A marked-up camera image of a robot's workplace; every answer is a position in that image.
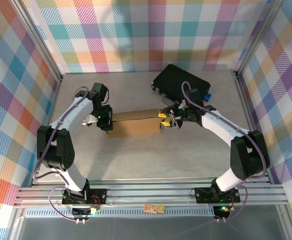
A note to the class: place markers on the brown cardboard paper box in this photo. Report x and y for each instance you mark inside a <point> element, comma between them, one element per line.
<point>135,125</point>

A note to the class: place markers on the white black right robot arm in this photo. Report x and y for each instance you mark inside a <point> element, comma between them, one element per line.
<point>218,125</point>

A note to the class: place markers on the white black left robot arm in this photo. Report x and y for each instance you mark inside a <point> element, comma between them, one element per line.
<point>73,112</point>

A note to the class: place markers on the small blue block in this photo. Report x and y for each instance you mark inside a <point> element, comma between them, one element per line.
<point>207,97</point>

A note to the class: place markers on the small orange label tag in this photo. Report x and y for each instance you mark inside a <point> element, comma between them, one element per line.
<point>153,208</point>

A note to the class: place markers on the aluminium left floor rail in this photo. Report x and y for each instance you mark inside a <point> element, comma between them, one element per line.
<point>51,112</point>

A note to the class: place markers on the aluminium floor rail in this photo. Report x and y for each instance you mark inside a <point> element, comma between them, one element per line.
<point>246,105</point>
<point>51,112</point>

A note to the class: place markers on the aluminium right floor rail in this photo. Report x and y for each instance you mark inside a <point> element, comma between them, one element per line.
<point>246,105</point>

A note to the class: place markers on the aluminium mounting rail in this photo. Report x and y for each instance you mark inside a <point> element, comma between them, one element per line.
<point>148,192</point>

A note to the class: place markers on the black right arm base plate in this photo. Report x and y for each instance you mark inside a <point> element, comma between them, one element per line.
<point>203,196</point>

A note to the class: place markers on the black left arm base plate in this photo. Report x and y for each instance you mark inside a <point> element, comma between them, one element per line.
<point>98,197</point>

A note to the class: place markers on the aluminium left frame post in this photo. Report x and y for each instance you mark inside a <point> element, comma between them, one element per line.
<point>44,47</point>

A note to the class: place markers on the aluminium frame post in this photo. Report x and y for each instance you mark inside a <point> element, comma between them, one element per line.
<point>44,47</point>
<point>258,37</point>

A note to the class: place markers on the aluminium right frame post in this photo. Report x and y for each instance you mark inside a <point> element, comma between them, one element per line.
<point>258,37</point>

